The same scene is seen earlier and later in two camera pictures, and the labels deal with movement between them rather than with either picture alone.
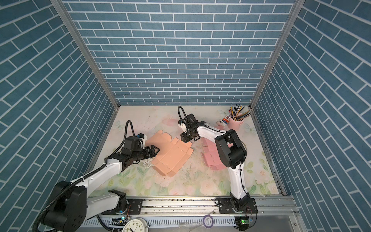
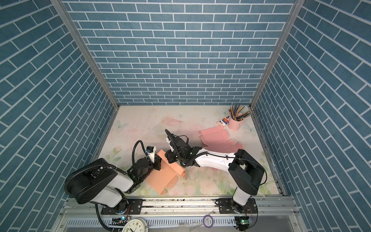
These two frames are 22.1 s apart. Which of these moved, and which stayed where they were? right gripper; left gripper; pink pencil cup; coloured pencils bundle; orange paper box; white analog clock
Moved: orange paper box; right gripper; left gripper
Stayed: white analog clock; coloured pencils bundle; pink pencil cup
